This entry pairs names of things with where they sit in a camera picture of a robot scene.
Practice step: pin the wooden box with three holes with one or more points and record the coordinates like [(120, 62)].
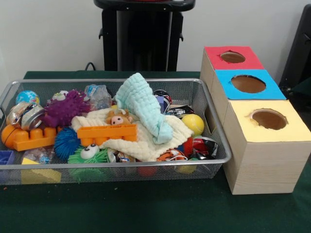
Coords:
[(264, 165)]

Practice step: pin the purple spiky rubber toy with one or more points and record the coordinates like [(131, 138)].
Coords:
[(66, 106)]

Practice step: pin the black stand frame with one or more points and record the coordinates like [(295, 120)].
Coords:
[(298, 48)]

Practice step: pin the long orange toy brick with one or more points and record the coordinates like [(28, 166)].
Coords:
[(107, 133)]

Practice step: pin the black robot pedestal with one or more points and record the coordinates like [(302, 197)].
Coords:
[(143, 36)]

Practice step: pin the yellow ball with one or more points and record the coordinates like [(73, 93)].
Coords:
[(193, 124)]

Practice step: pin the cream waffle cloth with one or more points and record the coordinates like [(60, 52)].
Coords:
[(143, 148)]

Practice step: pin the blue puffer ball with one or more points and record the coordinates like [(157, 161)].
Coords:
[(66, 143)]

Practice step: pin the green puffer toy with eyes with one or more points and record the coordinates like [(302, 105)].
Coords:
[(93, 157)]

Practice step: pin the small brown plush toy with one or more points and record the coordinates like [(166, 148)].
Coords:
[(117, 119)]

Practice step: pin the small globe ball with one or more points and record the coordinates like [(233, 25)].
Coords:
[(26, 96)]

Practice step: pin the dark green table cloth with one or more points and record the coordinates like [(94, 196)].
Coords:
[(303, 88), (145, 206)]

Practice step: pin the light blue waffle cloth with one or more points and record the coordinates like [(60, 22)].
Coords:
[(141, 102)]

